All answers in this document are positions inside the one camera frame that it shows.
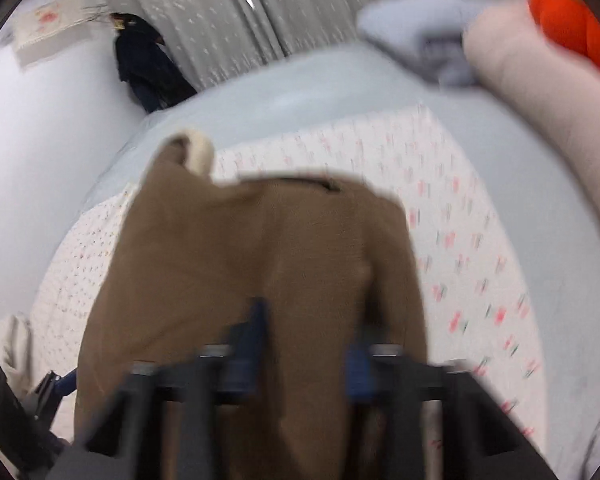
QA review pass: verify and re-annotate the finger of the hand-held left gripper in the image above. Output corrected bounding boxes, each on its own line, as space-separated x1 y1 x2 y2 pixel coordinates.
32 367 79 424

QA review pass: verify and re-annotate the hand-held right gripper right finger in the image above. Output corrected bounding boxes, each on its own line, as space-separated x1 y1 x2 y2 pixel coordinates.
344 330 561 480

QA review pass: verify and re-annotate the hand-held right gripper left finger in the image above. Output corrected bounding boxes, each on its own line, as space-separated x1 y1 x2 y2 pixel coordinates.
45 297 272 480

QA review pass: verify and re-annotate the brown jacket with cream lining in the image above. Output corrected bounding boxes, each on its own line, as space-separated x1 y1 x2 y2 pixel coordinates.
74 132 431 480

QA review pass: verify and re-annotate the white printed blanket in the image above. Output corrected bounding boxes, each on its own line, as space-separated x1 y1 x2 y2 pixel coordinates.
27 102 549 461

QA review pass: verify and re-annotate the dark cloth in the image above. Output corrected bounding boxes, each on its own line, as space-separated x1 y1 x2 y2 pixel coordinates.
111 12 199 114

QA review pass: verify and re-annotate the long pale pink pillow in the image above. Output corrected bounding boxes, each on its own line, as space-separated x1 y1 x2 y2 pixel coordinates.
462 0 600 286

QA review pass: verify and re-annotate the grey patterned curtain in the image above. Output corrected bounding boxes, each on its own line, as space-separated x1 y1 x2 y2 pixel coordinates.
92 0 406 93

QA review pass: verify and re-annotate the grey cloth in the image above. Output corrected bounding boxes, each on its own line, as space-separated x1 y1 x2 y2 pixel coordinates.
355 0 482 89

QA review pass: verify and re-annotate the orange knitted cloth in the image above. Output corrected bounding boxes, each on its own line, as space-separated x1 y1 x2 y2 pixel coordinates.
527 0 600 84

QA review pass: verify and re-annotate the white printed wall cloth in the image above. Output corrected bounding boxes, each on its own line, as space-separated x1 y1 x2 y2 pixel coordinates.
7 0 94 69

